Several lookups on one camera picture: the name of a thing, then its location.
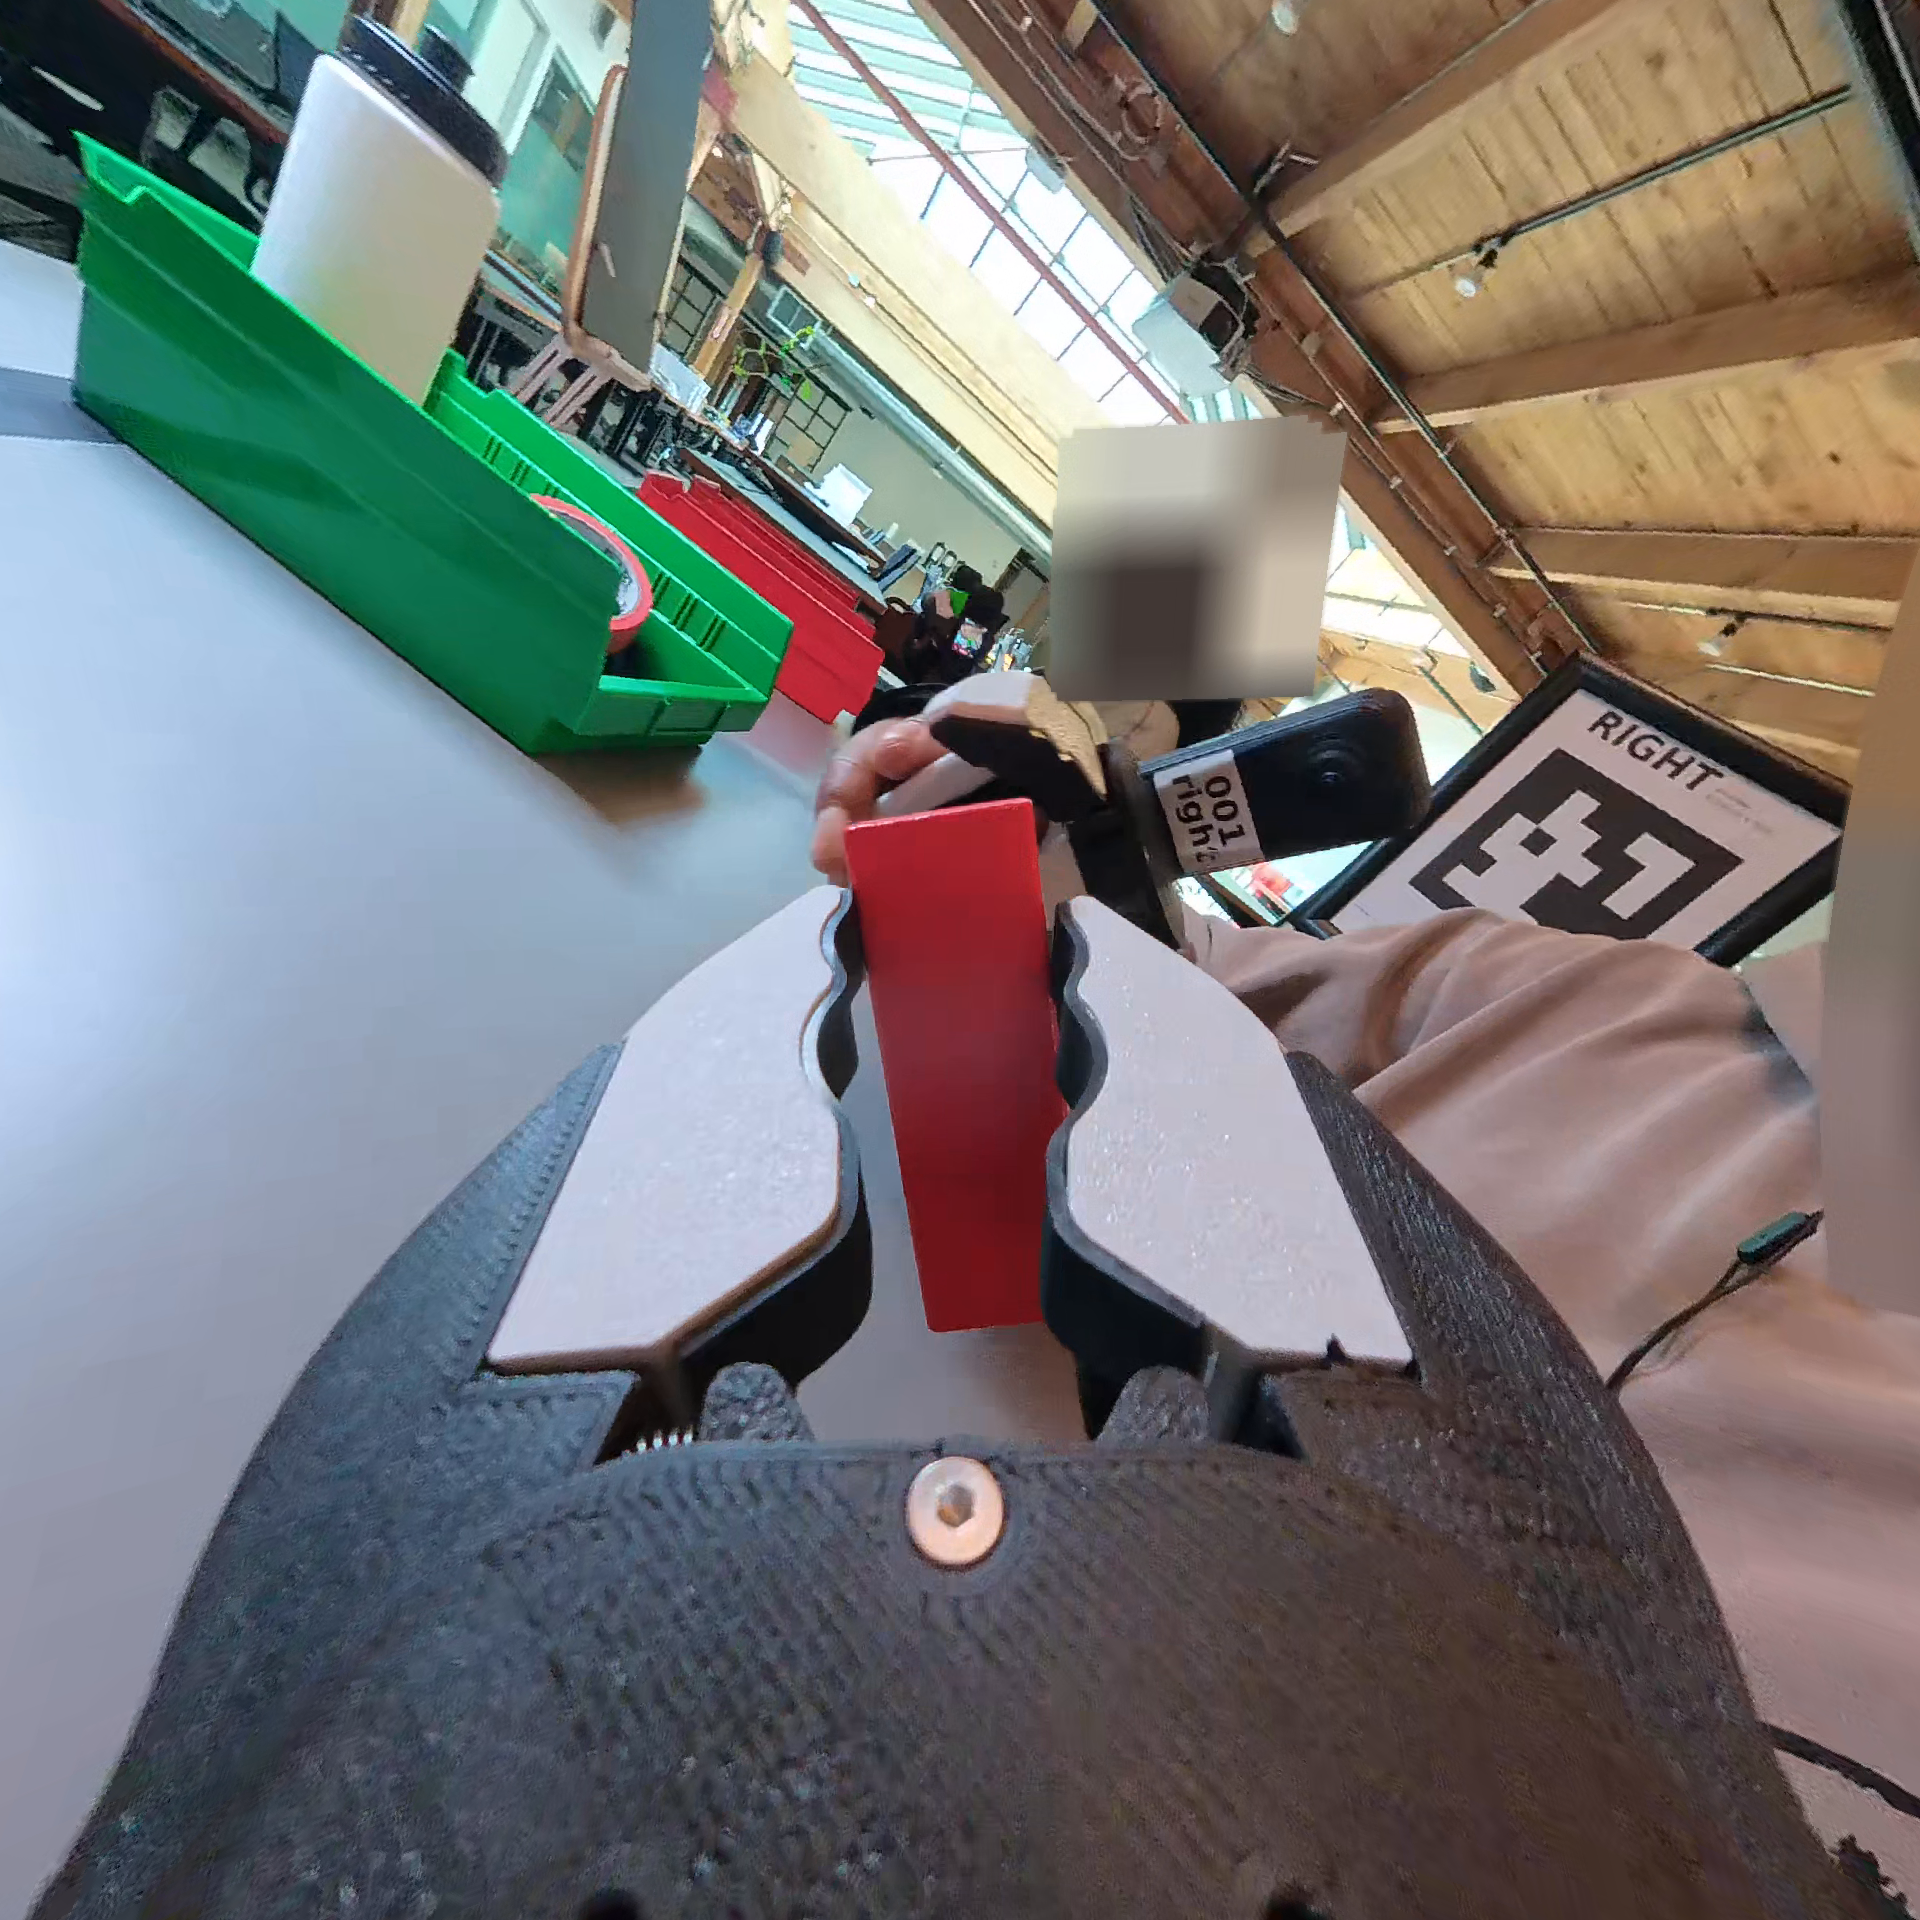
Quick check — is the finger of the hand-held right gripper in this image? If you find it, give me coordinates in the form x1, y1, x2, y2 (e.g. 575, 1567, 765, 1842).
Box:
1031, 810, 1188, 955
928, 670, 1114, 822

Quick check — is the thin black cable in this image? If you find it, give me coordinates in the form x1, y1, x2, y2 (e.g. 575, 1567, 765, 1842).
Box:
1608, 1210, 1829, 1389

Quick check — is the white junction box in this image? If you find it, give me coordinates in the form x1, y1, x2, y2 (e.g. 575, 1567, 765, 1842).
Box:
1134, 270, 1253, 377

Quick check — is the green plastic bin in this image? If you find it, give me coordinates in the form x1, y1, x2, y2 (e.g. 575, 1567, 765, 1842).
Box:
71, 130, 795, 758

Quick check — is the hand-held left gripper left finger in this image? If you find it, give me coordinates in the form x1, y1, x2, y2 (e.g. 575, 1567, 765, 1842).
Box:
488, 885, 876, 1427

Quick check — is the red plastic bin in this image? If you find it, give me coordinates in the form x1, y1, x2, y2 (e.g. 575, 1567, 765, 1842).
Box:
636, 474, 890, 722

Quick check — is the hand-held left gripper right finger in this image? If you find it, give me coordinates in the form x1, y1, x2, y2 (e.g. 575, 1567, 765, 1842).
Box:
1042, 894, 1420, 1440

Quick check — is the black white marker board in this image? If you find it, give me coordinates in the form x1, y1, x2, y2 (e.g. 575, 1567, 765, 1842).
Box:
1289, 657, 1853, 969

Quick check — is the red rectangular block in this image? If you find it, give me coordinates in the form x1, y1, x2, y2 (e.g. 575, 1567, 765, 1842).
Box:
842, 799, 1070, 1335

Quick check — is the red tape roll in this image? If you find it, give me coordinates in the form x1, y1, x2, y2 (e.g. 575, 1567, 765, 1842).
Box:
533, 496, 655, 655

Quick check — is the person's right hand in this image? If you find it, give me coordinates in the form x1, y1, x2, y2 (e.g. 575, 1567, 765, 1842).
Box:
811, 719, 945, 893

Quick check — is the grey metal conduit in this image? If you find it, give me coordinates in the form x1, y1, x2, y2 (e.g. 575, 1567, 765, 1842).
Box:
1843, 0, 1920, 249

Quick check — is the white water bottle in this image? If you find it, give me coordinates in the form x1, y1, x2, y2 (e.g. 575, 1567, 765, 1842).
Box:
252, 18, 512, 410

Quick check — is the person's right forearm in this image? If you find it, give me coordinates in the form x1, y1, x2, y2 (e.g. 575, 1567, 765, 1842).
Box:
1186, 907, 1837, 1359

